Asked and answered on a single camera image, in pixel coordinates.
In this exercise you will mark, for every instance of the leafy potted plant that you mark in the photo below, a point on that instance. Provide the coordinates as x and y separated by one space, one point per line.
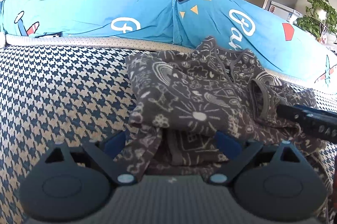
316 18

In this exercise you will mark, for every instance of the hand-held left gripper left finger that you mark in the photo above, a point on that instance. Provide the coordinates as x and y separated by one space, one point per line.
114 144

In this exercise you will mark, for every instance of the blue printed sofa cover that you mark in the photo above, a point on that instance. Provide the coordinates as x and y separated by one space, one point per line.
105 10

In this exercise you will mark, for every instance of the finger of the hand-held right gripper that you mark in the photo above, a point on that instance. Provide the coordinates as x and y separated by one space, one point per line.
289 110

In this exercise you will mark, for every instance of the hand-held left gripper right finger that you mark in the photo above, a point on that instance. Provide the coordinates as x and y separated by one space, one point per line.
227 145

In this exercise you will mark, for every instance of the grey patterned zip jacket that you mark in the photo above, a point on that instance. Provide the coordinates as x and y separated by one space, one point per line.
189 92

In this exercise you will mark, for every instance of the houndstooth sofa seat cover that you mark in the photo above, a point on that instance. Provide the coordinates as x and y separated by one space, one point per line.
65 95

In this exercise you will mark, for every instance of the white chest freezer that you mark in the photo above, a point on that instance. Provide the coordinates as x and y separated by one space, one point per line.
284 12

